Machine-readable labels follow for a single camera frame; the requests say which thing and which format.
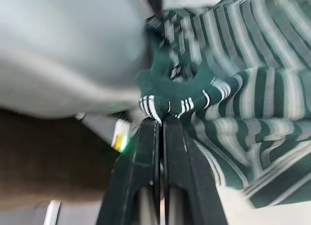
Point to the green striped T-shirt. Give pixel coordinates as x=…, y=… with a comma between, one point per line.
x=247, y=93

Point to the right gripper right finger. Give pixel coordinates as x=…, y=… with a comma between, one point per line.
x=184, y=166

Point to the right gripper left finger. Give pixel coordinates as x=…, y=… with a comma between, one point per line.
x=136, y=166

